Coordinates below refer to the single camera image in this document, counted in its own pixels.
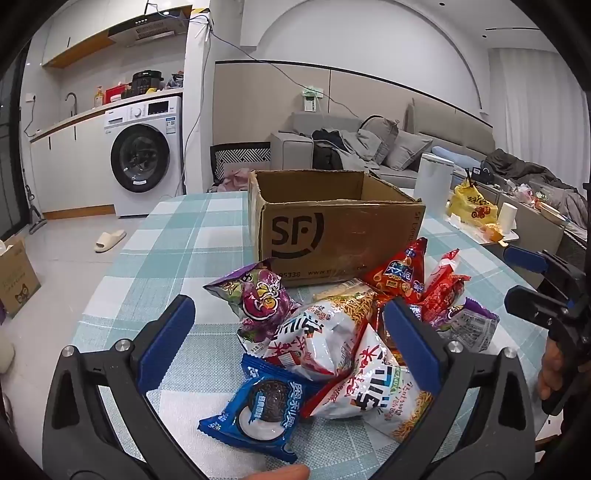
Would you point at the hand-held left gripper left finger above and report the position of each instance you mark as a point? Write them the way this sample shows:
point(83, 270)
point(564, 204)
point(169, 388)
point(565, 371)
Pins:
point(167, 340)

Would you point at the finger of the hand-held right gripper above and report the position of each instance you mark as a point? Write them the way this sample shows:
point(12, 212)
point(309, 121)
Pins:
point(526, 258)
point(531, 301)

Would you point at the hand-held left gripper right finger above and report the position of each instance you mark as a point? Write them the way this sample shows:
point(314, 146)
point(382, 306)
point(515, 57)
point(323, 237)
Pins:
point(412, 342)

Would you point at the red chocolate cookie packet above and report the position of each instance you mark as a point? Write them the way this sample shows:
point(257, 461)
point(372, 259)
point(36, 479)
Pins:
point(441, 300)

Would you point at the small purple snack packet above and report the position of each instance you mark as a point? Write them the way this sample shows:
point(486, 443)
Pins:
point(471, 323)

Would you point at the white noodle snack bag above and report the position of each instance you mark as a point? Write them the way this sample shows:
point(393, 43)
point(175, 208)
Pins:
point(318, 334)
point(378, 399)

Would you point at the red cone crisp bag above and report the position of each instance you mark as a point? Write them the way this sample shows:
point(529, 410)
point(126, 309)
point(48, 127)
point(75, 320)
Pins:
point(397, 272)

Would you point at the red and white snack packet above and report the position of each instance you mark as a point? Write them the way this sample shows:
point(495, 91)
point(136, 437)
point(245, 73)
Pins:
point(443, 270)

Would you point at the beige cracker packet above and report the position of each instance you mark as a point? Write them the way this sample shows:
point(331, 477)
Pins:
point(344, 288)

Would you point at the purple snack bag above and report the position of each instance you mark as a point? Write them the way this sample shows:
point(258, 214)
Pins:
point(258, 302)

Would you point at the blue cookie packet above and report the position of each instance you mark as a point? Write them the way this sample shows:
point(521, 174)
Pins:
point(263, 406)

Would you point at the brown cardboard box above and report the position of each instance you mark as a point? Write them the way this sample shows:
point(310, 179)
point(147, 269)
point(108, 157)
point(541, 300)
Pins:
point(351, 240)

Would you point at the person's right hand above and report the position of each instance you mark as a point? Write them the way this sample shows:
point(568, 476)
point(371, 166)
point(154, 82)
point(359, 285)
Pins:
point(549, 374)

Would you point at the person's left hand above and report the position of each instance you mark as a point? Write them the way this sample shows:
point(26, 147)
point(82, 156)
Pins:
point(281, 473)

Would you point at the low side table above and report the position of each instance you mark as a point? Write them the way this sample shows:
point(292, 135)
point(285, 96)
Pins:
point(531, 235)

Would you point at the small orange item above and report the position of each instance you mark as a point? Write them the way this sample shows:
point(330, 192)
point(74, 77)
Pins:
point(491, 232)

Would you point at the white paper roll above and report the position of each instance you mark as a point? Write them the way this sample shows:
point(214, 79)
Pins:
point(508, 217)

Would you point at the yellow plastic bag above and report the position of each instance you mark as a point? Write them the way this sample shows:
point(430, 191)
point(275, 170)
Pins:
point(471, 205)

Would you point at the dark blanket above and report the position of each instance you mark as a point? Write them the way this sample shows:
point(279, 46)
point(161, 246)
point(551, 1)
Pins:
point(531, 175)

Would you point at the teal checked tablecloth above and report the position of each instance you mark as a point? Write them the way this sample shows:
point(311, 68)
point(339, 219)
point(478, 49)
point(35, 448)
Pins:
point(161, 244)

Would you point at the beige slipper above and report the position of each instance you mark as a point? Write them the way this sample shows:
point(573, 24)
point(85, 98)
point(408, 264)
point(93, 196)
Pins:
point(110, 241)

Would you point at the white cylindrical bin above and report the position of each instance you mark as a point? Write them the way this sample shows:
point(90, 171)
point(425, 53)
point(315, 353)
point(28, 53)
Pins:
point(433, 184)

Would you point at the white washing machine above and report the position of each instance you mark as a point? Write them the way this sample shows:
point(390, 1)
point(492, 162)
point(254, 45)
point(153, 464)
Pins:
point(143, 203)

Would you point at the white curtain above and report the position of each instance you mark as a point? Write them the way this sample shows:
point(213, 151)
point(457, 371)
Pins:
point(535, 106)

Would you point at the grey cushion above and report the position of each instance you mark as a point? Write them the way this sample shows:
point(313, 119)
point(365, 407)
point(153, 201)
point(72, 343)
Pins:
point(381, 136)
point(408, 150)

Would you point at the small printed cardboard box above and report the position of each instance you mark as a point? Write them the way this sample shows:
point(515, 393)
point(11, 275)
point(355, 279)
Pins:
point(18, 277)

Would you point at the pink cloth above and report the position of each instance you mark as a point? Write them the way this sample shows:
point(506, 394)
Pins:
point(233, 180)

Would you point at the floor mop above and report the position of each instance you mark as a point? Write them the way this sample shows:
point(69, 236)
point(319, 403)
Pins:
point(33, 217)

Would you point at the white base cabinets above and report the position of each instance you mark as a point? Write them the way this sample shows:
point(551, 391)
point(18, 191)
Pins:
point(74, 166)

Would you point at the grey jacket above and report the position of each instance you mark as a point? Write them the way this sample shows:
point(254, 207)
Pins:
point(360, 147)

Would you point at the black patterned basket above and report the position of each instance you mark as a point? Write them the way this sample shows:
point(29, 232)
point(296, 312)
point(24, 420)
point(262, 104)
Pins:
point(240, 154)

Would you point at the black jacket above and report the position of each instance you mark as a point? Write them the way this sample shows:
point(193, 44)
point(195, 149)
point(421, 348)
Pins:
point(325, 150)

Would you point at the grey sofa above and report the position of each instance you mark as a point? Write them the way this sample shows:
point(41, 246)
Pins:
point(295, 147)

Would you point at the dark glass door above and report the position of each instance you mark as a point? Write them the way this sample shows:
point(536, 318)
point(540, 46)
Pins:
point(11, 161)

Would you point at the red box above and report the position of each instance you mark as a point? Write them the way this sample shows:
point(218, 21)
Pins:
point(117, 94)

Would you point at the yellow soap bottle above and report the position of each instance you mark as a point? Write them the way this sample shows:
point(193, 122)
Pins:
point(99, 98)

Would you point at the curved kitchen faucet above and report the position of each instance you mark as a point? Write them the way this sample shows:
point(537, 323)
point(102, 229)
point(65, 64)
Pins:
point(73, 104)

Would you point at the black pressure cooker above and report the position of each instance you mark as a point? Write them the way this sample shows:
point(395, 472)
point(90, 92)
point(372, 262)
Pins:
point(147, 83)

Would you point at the steel range hood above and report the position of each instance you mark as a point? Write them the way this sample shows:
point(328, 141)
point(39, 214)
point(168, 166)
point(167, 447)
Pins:
point(147, 27)

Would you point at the white wall power strip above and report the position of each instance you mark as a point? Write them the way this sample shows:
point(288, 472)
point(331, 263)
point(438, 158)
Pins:
point(310, 99)

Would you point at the white wall cabinets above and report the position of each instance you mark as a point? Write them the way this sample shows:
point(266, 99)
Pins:
point(87, 32)

